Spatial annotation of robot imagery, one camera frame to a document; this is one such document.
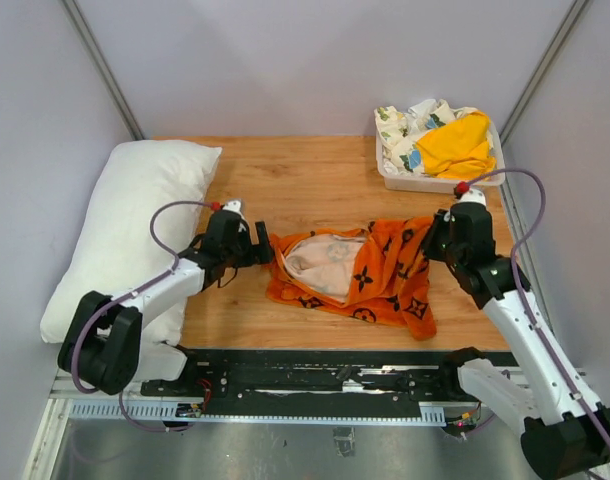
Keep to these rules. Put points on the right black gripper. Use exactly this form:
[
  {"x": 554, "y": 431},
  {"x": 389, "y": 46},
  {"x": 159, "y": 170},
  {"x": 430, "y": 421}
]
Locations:
[{"x": 439, "y": 221}]

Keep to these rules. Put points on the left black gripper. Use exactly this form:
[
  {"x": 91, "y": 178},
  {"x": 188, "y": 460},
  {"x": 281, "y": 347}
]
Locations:
[{"x": 251, "y": 256}]

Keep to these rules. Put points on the orange patterned pillowcase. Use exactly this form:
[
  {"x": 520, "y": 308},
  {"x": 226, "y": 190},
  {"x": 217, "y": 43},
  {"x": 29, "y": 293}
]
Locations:
[{"x": 378, "y": 274}]

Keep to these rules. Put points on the white pillow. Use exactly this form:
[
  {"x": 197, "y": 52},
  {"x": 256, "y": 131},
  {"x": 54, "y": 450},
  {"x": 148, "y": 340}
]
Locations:
[{"x": 146, "y": 199}]

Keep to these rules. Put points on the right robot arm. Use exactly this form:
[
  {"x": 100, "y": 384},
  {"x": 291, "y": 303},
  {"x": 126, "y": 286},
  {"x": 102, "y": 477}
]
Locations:
[{"x": 562, "y": 425}]

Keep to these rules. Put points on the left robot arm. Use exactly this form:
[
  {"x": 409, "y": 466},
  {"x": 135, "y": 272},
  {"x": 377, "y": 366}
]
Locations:
[{"x": 103, "y": 349}]

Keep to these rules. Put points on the white plastic basket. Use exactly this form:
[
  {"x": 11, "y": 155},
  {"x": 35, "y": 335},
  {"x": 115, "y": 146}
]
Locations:
[{"x": 426, "y": 184}]

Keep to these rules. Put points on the yellow cloth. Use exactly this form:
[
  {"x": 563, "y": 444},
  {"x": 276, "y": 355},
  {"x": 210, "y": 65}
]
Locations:
[{"x": 459, "y": 150}]

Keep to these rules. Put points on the white printed cloth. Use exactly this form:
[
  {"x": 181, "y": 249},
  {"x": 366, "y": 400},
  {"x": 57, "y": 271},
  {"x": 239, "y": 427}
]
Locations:
[{"x": 399, "y": 132}]

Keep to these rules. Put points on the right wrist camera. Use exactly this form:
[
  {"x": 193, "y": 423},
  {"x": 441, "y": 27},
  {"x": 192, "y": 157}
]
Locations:
[{"x": 465, "y": 193}]

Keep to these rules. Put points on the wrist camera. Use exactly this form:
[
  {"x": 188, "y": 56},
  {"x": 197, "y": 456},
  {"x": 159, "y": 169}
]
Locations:
[
  {"x": 232, "y": 207},
  {"x": 465, "y": 193}
]

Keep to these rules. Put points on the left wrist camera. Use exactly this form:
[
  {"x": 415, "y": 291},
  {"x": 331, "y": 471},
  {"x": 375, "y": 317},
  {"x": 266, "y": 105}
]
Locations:
[{"x": 232, "y": 207}]

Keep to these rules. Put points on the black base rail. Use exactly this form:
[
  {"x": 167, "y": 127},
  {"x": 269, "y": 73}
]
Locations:
[{"x": 322, "y": 376}]

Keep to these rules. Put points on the white slotted cable duct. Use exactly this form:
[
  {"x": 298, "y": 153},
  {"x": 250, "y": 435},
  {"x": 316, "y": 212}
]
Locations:
[{"x": 289, "y": 411}]

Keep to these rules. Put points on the right aluminium frame post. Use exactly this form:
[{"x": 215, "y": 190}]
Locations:
[{"x": 571, "y": 19}]

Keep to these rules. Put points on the aluminium frame post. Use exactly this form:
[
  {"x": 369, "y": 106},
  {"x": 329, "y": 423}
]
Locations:
[
  {"x": 76, "y": 16},
  {"x": 571, "y": 19}
]

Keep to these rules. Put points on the left aluminium frame post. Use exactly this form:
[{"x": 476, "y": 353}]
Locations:
[{"x": 76, "y": 16}]

